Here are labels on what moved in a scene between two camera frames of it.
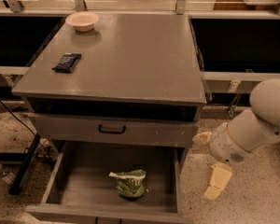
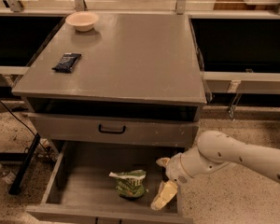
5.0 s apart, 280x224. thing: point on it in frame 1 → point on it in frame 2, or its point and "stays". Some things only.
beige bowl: (82, 21) stays
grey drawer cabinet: (133, 105) stays
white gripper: (222, 144) → (175, 170)
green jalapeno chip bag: (131, 185) stays
